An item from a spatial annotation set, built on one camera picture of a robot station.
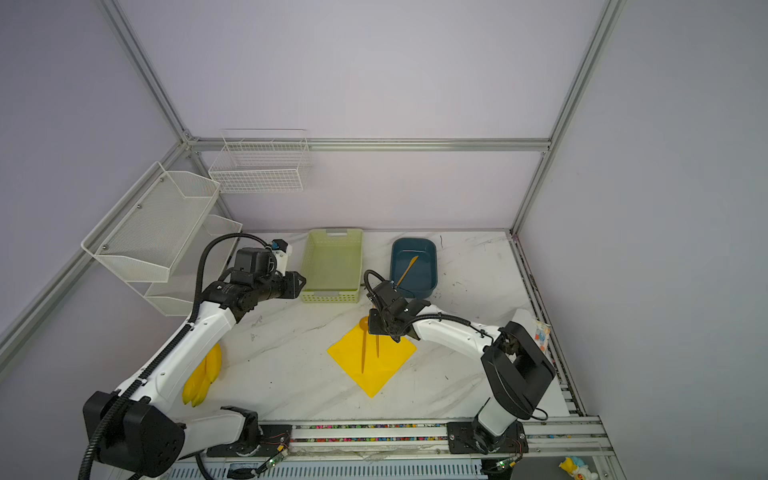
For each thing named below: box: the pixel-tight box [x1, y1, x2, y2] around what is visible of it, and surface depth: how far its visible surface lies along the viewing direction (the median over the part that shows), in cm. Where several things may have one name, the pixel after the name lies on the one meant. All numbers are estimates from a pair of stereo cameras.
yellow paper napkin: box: [327, 326, 417, 398], surface depth 88 cm
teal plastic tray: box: [390, 238, 438, 299], surface depth 110 cm
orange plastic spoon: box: [359, 316, 369, 374], surface depth 95 cm
